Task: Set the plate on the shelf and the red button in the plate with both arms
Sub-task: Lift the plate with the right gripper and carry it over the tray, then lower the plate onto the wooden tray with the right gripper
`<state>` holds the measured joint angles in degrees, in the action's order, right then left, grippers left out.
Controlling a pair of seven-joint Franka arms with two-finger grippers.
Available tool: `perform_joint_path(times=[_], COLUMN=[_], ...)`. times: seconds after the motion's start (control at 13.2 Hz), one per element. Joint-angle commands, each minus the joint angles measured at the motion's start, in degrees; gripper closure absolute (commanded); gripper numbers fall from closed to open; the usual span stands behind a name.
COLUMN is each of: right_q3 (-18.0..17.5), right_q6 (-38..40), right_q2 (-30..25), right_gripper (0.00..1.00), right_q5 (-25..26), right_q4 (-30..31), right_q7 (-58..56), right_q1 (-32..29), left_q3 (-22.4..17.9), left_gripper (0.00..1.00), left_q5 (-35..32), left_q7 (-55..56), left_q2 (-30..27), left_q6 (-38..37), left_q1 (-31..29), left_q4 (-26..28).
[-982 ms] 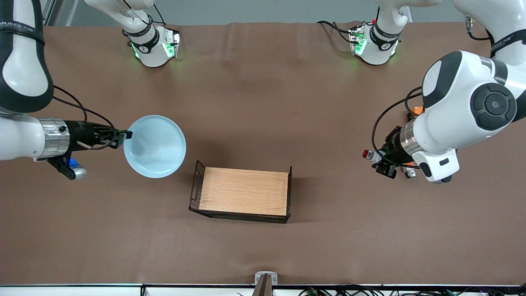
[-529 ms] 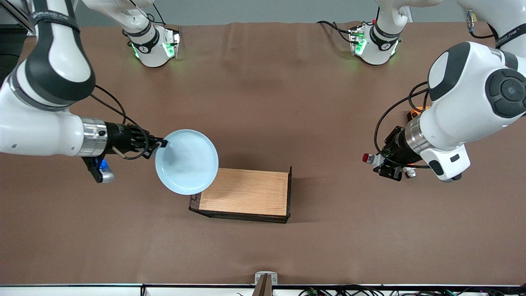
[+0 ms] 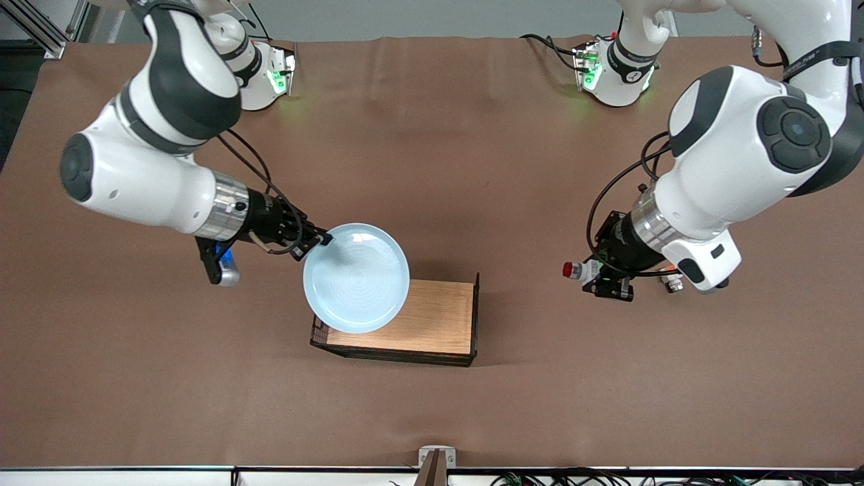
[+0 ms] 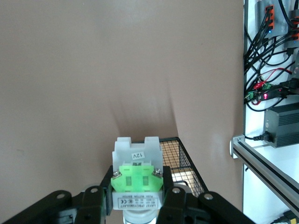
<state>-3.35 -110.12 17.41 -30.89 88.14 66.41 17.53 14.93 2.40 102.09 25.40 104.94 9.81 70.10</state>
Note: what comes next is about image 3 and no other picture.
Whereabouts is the red push button green block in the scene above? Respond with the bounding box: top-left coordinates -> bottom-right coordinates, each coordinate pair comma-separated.
562,260 -> 601,283

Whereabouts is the light blue round plate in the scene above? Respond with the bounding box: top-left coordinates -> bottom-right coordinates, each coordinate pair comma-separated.
302,223 -> 410,333

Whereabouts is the brown table cover sheet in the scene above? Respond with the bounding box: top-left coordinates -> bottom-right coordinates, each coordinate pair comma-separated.
0,34 -> 864,470

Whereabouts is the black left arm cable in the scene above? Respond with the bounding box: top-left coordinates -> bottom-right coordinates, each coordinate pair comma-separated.
585,132 -> 680,279

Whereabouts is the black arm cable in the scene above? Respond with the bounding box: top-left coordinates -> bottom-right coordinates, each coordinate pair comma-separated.
585,132 -> 680,279
216,128 -> 306,259

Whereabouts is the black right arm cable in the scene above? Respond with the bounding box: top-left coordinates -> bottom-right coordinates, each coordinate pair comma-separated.
216,128 -> 306,259

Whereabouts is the black wire tray wooden base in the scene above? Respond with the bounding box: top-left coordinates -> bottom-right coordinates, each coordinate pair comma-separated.
310,272 -> 481,368

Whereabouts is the tangled black cable bundle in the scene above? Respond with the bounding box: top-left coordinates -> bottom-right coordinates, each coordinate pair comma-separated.
489,467 -> 864,486

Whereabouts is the black base power cable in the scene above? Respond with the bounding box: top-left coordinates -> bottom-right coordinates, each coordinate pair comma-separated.
520,32 -> 585,72

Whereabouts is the aluminium camera post with bracket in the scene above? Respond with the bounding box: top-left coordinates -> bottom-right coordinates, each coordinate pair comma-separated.
415,445 -> 458,486

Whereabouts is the grey table edge rail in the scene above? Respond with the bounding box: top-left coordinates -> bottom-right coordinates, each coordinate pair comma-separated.
0,464 -> 864,474

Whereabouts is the aluminium frame strut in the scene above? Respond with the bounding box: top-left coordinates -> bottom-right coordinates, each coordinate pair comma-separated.
0,0 -> 88,60

